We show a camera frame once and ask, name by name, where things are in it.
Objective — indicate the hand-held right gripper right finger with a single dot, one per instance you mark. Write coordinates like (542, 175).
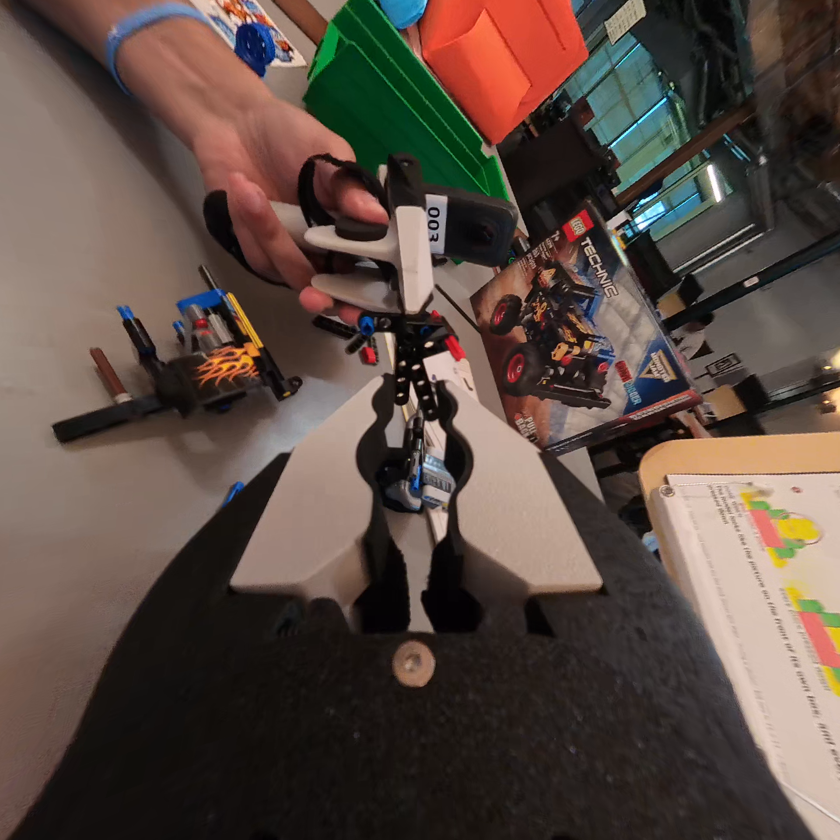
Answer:
(518, 518)

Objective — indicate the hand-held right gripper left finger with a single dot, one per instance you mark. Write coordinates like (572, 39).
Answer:
(308, 518)

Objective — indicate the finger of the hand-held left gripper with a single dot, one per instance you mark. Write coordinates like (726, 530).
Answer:
(413, 262)

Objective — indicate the black lego connector with pins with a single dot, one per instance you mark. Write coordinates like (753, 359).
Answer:
(407, 325)

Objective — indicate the long black lego beam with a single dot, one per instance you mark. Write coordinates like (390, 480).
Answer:
(415, 380)

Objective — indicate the person's left forearm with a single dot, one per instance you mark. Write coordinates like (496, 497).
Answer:
(164, 59)

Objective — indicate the lego instruction booklet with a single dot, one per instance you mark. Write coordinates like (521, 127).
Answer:
(439, 525)

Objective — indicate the blue lego pin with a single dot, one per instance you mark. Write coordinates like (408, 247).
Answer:
(232, 495)

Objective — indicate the lego set box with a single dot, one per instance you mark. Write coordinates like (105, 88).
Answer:
(590, 341)

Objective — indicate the flame printed lego assembly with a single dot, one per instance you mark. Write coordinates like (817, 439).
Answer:
(216, 374)

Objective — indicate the blue lego wheel rim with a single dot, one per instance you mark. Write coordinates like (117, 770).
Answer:
(254, 46)

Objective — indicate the lego sticker sheet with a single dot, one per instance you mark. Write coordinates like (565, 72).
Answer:
(226, 10)

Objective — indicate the person's left hand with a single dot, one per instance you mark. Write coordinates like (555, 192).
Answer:
(262, 164)

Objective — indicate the green plastic bin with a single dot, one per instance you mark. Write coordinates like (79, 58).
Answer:
(380, 98)

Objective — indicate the orange plastic bin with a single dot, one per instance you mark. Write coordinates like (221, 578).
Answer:
(499, 59)

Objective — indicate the white printed paper sheets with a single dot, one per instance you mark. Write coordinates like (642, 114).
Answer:
(754, 623)

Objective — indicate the blue wristband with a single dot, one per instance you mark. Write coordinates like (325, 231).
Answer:
(111, 39)

